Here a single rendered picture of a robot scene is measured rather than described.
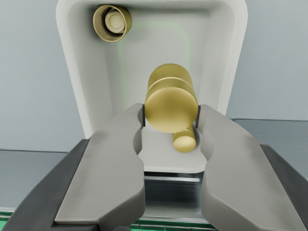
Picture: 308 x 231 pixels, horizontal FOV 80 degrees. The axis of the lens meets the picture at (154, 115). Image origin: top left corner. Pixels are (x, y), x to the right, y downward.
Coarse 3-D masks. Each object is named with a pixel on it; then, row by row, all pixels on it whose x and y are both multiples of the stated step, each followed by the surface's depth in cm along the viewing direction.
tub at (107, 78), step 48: (96, 0) 16; (144, 0) 16; (192, 0) 16; (240, 0) 15; (96, 48) 23; (144, 48) 25; (192, 48) 24; (240, 48) 17; (96, 96) 24; (144, 96) 28; (144, 144) 30
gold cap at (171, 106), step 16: (176, 64) 14; (160, 80) 12; (176, 80) 11; (160, 96) 11; (176, 96) 11; (192, 96) 11; (160, 112) 11; (176, 112) 11; (192, 112) 11; (160, 128) 12; (176, 128) 12
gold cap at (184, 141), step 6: (192, 126) 30; (180, 132) 27; (186, 132) 27; (192, 132) 28; (174, 138) 28; (180, 138) 27; (186, 138) 27; (192, 138) 27; (174, 144) 28; (180, 144) 27; (186, 144) 27; (192, 144) 27; (180, 150) 28; (186, 150) 28
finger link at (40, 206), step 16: (80, 144) 8; (64, 160) 7; (80, 160) 8; (48, 176) 7; (64, 176) 7; (32, 192) 6; (48, 192) 6; (64, 192) 6; (16, 208) 6; (32, 208) 6; (48, 208) 6; (16, 224) 5; (32, 224) 5; (48, 224) 5; (96, 224) 6
